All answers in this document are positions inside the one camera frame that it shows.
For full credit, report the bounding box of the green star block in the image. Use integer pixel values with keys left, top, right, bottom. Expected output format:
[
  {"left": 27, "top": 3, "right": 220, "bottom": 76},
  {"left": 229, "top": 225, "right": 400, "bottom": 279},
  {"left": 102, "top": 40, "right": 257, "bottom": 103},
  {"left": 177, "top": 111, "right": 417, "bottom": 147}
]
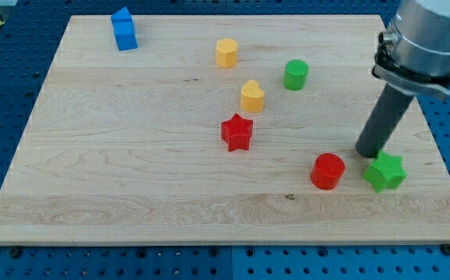
[{"left": 363, "top": 151, "right": 407, "bottom": 193}]

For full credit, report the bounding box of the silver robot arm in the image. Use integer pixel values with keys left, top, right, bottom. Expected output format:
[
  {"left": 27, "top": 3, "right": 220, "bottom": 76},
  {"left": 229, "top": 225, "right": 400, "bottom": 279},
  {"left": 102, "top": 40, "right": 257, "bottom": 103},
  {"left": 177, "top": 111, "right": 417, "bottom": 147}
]
[{"left": 372, "top": 0, "right": 450, "bottom": 100}]

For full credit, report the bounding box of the red star block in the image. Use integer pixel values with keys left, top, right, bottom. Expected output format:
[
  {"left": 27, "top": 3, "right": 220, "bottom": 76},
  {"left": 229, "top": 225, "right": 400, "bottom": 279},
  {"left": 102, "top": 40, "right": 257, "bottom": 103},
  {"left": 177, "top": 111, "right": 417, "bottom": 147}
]
[{"left": 221, "top": 114, "right": 254, "bottom": 152}]

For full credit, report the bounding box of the light wooden board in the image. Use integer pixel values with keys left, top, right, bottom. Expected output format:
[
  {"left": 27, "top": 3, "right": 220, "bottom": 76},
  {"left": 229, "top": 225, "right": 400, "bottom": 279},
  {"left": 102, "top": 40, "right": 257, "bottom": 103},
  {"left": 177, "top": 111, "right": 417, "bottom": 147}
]
[{"left": 0, "top": 15, "right": 450, "bottom": 246}]

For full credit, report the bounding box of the black board screw left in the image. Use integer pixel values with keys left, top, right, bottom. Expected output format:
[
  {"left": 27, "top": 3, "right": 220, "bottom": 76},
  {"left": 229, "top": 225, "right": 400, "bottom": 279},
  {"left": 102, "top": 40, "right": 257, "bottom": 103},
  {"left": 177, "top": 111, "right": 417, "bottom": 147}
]
[{"left": 8, "top": 247, "right": 23, "bottom": 259}]

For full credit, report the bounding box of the black board screw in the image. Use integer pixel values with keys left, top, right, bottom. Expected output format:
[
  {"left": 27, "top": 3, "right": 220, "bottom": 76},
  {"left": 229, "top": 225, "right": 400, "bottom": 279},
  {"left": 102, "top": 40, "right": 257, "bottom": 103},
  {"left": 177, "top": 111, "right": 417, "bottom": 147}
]
[
  {"left": 440, "top": 243, "right": 450, "bottom": 256},
  {"left": 8, "top": 247, "right": 23, "bottom": 259}
]

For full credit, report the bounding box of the black board screw right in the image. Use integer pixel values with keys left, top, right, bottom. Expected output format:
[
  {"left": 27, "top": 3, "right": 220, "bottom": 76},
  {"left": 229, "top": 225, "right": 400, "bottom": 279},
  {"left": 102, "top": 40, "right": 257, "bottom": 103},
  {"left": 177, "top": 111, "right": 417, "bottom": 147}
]
[{"left": 440, "top": 243, "right": 450, "bottom": 256}]

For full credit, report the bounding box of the yellow heart block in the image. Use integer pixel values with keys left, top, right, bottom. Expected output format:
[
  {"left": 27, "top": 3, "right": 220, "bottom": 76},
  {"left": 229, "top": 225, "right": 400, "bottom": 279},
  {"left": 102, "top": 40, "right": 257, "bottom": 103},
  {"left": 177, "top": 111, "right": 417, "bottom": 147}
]
[{"left": 240, "top": 80, "right": 265, "bottom": 113}]

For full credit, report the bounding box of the yellow hexagon block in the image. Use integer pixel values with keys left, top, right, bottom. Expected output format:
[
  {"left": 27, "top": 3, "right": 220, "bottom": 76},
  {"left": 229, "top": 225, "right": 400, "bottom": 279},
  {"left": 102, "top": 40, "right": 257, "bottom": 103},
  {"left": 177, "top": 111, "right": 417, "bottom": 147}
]
[{"left": 216, "top": 38, "right": 237, "bottom": 68}]

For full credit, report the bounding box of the green cylinder block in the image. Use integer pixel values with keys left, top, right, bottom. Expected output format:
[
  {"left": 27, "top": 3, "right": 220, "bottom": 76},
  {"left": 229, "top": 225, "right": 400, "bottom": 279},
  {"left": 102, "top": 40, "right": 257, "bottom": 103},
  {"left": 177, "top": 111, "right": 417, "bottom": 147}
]
[{"left": 283, "top": 59, "right": 309, "bottom": 91}]

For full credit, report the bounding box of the red cylinder block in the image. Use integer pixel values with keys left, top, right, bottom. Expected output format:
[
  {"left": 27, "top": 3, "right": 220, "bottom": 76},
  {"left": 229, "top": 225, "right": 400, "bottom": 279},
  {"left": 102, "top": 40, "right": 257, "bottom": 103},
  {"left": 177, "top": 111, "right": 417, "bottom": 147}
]
[{"left": 310, "top": 153, "right": 346, "bottom": 191}]

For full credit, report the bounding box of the blue house-shaped block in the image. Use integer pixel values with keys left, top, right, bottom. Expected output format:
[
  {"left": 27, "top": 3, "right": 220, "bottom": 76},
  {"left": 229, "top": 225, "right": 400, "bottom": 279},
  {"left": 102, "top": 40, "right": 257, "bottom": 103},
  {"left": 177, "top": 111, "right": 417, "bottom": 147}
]
[{"left": 111, "top": 7, "right": 138, "bottom": 51}]

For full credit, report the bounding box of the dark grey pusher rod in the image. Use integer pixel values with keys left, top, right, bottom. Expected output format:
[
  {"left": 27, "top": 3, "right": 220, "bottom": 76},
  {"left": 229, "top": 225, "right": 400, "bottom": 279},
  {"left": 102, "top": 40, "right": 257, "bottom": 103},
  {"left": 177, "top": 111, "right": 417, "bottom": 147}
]
[{"left": 355, "top": 84, "right": 414, "bottom": 158}]

